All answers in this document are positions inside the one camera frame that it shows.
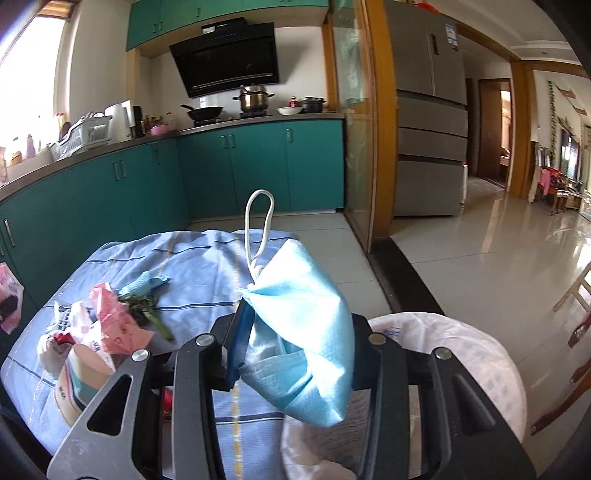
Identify black wok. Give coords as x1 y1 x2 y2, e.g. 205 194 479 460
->
180 104 225 121

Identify pink plastic bag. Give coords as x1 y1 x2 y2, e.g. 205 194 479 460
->
0 263 25 335

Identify wooden chair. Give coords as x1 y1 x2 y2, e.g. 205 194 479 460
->
531 261 591 435

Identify black range hood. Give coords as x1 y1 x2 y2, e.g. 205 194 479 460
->
168 17 281 99

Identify wooden doorway frame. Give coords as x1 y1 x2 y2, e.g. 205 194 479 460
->
508 60 539 201

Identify white dish rack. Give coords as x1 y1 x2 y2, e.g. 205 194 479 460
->
50 112 114 161

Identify teal upper kitchen cabinets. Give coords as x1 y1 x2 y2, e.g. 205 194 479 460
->
126 0 331 51

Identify gas stove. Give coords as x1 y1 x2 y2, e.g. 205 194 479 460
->
191 111 271 126

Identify blue striped tablecloth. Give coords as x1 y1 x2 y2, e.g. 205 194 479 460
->
0 228 375 480

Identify blue face mask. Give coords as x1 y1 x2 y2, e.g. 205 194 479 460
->
235 189 354 428

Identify printed paper cup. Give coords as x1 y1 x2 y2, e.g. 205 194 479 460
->
58 344 116 428

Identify pink printed plastic packet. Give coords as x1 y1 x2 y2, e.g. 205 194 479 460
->
90 284 155 356

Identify small crumpled blue cloth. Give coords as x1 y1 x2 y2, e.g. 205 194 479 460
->
117 272 171 297

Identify green vegetable stem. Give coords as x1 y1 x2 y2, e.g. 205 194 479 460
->
117 295 176 342

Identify pink clothes on chair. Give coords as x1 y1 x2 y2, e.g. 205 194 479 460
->
536 166 565 195

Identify bin with white plastic liner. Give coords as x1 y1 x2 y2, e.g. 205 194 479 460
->
281 313 527 480

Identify teal lower kitchen cabinets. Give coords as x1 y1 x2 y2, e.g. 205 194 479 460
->
0 117 346 324

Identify silver refrigerator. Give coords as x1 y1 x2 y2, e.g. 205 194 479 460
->
385 0 469 217

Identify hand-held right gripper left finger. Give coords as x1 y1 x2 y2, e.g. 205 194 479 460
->
46 298 259 480

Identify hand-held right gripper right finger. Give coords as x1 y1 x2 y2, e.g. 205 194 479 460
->
348 313 539 480

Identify white kettle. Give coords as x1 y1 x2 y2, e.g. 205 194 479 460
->
105 100 134 143

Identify wood-framed glass sliding door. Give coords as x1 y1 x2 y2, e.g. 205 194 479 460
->
323 0 398 252

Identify brown interior door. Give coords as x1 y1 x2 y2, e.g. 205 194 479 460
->
478 78 511 188

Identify green vine wall garland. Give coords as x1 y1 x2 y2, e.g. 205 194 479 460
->
547 80 583 158

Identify teal kitchen cabinets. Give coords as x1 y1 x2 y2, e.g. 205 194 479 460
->
126 0 331 51
0 117 346 324

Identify stainless steel pot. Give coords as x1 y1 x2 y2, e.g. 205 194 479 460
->
232 84 275 113

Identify white printed plastic wrapper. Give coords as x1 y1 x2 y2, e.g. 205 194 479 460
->
37 300 100 370

